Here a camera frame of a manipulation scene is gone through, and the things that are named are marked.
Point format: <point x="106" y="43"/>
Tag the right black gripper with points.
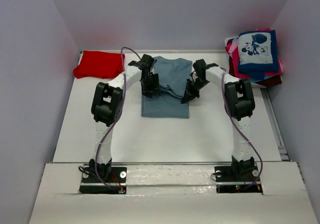
<point x="187" y="97"/>

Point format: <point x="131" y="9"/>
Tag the pink folded t-shirt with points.
<point x="231" y="47"/>

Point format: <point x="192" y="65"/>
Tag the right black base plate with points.
<point x="227" y="183"/>

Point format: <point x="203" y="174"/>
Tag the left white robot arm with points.
<point x="107" y="108"/>

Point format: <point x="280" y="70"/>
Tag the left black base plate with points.
<point x="115" y="184"/>

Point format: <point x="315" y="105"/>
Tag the dark maroon folded t-shirt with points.
<point x="267" y="83"/>

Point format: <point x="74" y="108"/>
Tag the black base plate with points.
<point x="115" y="184"/>
<point x="227" y="183"/>

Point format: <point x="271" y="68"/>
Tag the folded red t-shirt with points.
<point x="99" y="64"/>

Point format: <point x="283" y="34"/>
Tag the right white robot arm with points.
<point x="239" y="104"/>

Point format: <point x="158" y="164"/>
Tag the grey-blue t-shirt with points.
<point x="173" y="75"/>

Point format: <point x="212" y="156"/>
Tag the teal folded t-shirt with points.
<point x="255" y="80"/>

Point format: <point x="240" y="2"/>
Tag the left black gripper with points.
<point x="154" y="88"/>

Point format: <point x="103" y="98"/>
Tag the white foam front board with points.
<point x="164" y="194"/>

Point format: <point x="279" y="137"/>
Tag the navy cartoon mouse t-shirt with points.
<point x="257" y="52"/>

